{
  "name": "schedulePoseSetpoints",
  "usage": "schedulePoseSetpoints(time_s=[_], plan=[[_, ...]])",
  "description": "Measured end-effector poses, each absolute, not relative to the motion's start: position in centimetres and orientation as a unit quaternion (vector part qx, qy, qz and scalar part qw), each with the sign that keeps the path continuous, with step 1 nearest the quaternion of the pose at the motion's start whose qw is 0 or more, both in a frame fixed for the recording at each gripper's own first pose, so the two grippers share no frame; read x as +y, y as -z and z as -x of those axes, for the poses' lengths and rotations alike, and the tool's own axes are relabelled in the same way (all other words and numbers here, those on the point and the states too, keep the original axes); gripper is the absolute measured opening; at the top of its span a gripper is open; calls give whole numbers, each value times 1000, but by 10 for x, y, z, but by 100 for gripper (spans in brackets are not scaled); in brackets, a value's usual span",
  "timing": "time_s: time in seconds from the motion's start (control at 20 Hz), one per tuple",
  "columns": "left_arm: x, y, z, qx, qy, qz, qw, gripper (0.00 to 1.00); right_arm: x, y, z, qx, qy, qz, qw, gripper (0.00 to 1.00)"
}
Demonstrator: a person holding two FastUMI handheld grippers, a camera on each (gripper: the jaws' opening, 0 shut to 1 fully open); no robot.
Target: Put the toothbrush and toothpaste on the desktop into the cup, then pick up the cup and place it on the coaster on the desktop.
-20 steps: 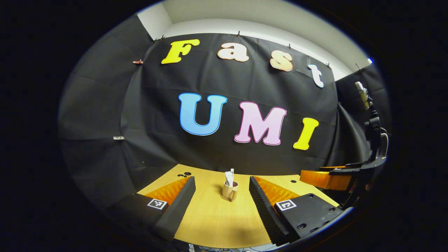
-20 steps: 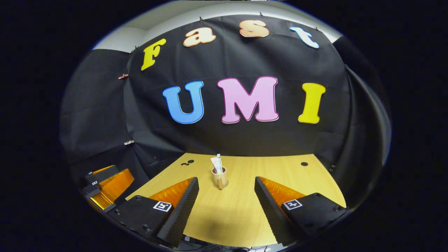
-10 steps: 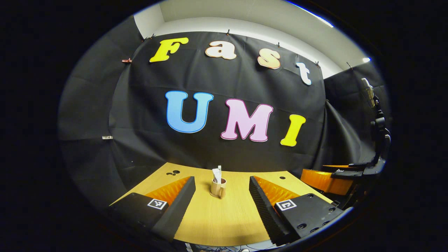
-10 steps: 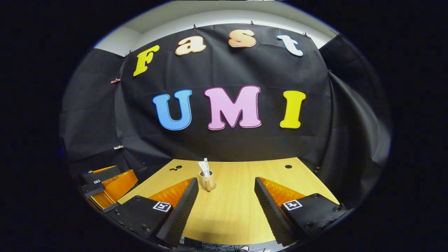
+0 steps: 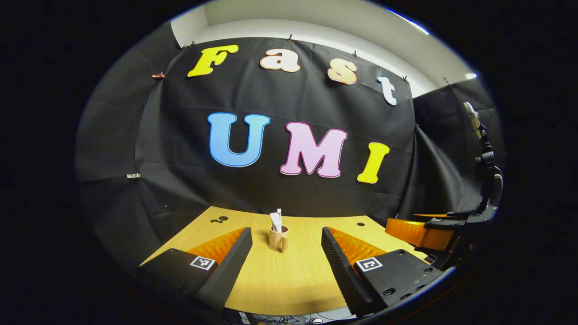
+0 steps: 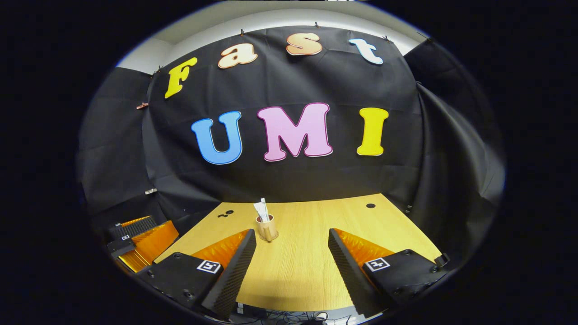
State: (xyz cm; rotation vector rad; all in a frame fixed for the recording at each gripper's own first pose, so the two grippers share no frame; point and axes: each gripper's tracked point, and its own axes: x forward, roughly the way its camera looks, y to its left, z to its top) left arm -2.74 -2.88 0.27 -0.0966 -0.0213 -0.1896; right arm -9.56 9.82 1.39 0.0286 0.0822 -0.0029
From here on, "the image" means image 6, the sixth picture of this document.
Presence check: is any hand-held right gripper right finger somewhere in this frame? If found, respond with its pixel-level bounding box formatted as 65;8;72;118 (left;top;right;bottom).
328;228;445;318

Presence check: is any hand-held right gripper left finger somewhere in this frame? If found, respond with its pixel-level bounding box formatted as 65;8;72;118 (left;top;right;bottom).
138;229;257;320

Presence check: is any beige cup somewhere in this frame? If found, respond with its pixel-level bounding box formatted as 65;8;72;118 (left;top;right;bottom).
255;214;280;242

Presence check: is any wooden desktop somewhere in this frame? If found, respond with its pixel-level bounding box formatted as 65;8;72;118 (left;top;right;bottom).
154;193;443;312

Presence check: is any black backdrop cloth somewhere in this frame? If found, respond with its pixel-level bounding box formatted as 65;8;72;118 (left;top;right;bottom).
77;25;506;280

